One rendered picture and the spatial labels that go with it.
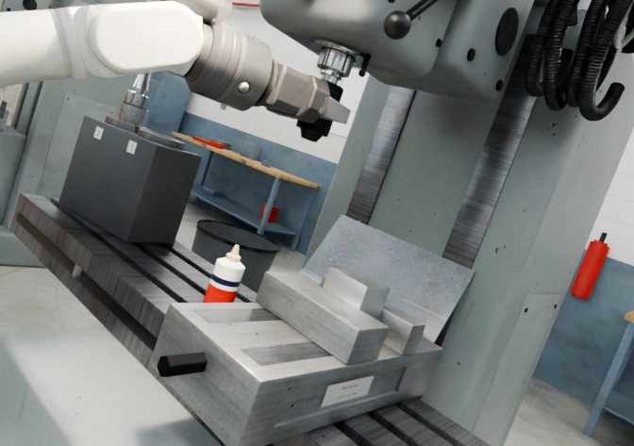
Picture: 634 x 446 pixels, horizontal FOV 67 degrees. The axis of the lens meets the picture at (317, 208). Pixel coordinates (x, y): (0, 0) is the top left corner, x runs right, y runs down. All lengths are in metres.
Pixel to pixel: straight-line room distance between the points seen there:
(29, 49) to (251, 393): 0.37
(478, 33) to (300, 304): 0.46
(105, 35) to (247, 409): 0.36
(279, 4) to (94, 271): 0.48
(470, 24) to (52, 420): 0.70
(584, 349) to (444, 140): 3.92
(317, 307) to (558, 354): 4.35
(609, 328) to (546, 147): 3.88
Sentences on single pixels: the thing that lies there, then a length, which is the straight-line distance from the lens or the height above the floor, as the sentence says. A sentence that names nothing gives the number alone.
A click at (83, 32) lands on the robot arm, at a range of 0.52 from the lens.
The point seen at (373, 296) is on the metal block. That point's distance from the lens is 0.58.
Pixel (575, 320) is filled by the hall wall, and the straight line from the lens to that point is 4.77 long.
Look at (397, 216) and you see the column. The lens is 1.00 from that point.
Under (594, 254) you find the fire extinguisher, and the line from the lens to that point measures 4.60.
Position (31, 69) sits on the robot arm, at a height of 1.15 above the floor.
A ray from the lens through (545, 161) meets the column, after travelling 0.92.
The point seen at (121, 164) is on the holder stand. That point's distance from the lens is 0.97.
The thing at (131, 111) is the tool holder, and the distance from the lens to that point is 1.04.
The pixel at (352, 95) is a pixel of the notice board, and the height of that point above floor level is 2.04.
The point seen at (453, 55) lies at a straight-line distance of 0.73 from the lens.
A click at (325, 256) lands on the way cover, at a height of 0.97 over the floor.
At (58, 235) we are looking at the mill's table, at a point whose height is 0.89.
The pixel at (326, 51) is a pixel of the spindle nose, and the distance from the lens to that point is 0.67.
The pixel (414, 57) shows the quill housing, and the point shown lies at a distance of 0.67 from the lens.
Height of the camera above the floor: 1.16
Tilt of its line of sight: 5 degrees down
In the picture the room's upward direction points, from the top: 19 degrees clockwise
